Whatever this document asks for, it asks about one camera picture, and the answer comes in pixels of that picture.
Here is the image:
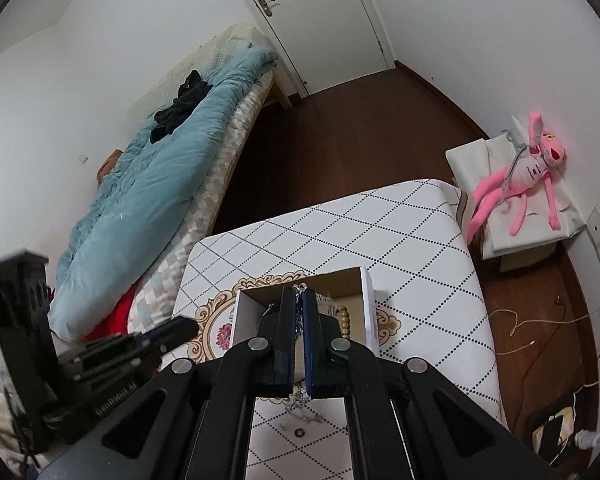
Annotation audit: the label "red cloth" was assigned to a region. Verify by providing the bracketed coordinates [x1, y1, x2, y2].
[91, 285, 142, 345]

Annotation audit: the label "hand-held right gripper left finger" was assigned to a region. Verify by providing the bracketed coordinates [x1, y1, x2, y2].
[40, 287, 297, 480]

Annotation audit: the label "white diamond-pattern tablecloth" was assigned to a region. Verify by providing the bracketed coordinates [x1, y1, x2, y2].
[172, 177, 506, 480]

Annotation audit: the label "silver chain necklace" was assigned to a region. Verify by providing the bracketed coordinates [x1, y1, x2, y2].
[284, 284, 327, 425]

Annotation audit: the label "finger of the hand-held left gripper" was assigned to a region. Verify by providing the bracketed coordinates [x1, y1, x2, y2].
[141, 316, 201, 357]

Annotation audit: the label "white cardboard jewelry box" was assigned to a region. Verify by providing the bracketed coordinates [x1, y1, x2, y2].
[230, 266, 382, 361]

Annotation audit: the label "pink plush toy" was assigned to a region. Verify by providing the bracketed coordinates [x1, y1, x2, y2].
[467, 110, 569, 244]

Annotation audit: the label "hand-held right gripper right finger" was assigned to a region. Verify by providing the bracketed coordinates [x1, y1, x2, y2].
[302, 291, 557, 480]

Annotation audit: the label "white cable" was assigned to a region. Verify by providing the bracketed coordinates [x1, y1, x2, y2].
[487, 304, 600, 357]

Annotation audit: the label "brown pillow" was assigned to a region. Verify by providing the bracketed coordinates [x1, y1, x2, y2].
[97, 149, 124, 184]

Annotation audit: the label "bed with checkered sheet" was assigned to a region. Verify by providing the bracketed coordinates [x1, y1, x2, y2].
[47, 22, 292, 346]

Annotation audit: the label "black clothes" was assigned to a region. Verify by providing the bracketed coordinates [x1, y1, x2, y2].
[150, 70, 214, 144]

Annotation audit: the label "metal hanger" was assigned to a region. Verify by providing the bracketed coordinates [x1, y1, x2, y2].
[497, 130, 537, 207]

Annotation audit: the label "beige bead bracelet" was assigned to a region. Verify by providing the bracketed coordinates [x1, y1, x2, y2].
[332, 304, 354, 347]

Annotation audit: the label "white door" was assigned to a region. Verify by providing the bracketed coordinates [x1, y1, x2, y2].
[219, 0, 397, 99]

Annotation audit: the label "light blue duvet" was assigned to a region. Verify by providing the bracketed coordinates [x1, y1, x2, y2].
[47, 47, 281, 343]

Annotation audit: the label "black and yellow bag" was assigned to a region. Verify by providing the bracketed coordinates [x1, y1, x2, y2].
[529, 394, 581, 461]

